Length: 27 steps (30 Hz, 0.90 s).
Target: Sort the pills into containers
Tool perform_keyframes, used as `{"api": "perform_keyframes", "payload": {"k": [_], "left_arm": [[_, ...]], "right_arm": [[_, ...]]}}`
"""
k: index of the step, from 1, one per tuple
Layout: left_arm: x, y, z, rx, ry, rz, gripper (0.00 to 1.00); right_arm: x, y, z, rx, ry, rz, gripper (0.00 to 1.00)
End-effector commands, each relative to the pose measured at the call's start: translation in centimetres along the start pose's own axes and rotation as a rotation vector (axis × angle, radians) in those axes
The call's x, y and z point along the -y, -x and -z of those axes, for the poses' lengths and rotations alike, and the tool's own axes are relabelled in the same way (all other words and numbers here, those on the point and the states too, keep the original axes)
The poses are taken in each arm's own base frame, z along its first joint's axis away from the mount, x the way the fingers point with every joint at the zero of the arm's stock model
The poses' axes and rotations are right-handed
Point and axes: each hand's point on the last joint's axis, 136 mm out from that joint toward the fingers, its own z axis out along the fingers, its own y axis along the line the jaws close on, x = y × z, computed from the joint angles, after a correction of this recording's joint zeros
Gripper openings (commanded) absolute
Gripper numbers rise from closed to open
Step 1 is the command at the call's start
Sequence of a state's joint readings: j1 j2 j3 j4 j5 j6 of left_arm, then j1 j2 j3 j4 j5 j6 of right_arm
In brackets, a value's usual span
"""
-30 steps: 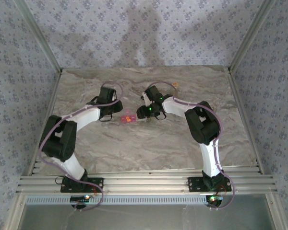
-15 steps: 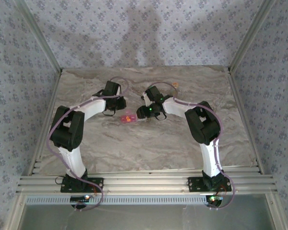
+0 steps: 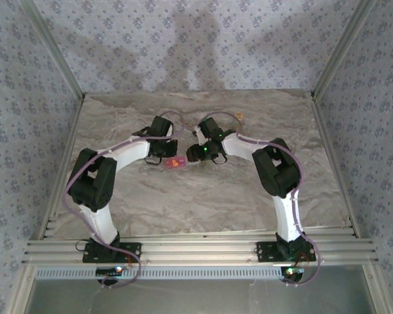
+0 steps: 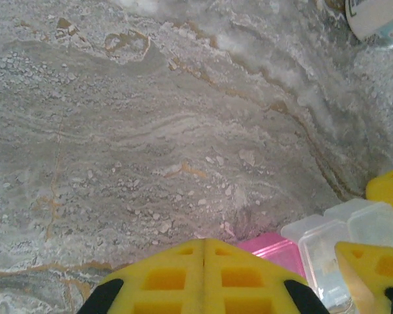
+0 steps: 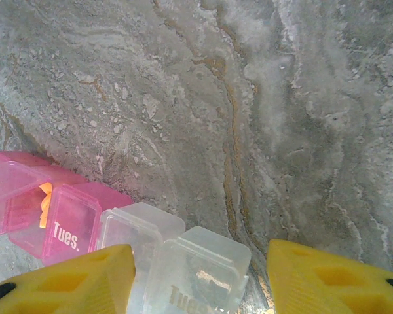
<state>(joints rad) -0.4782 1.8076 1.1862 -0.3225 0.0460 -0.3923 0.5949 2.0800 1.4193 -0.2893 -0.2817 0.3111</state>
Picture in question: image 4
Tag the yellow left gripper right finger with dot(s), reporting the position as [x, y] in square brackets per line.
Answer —
[242, 281]

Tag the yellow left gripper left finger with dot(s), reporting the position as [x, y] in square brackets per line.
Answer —
[163, 281]

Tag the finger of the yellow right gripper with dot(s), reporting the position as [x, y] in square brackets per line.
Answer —
[380, 271]
[389, 189]

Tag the pink and clear pill organizer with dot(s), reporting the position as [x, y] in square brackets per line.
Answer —
[314, 255]

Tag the white pill bottle green cap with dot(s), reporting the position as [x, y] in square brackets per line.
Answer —
[370, 16]

